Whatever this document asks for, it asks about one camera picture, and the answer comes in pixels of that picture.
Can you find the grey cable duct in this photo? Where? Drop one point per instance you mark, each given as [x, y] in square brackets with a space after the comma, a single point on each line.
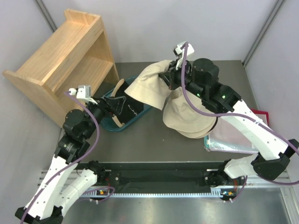
[212, 193]

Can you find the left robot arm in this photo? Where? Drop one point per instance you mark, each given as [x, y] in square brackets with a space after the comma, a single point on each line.
[52, 200]

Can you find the wooden shelf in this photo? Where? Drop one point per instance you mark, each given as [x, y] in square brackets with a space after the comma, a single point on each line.
[77, 53]

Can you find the teal plastic sheet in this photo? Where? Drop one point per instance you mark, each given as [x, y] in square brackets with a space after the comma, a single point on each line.
[206, 143]

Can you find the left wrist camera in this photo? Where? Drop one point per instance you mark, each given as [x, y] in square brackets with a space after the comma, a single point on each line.
[83, 93]

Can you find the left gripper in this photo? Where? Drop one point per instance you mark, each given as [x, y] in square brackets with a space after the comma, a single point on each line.
[113, 105]

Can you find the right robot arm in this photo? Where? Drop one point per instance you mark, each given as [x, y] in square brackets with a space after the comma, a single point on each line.
[206, 95]

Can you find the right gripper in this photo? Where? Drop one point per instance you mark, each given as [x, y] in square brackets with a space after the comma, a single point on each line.
[169, 76]

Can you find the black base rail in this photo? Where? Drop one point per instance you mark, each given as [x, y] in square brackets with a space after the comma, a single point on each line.
[162, 177]

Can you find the black hat tan brim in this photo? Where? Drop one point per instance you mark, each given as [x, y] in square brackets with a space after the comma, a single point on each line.
[126, 105]

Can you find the beige smile logo bucket hat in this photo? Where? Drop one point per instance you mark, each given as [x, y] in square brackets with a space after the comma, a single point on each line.
[149, 88]

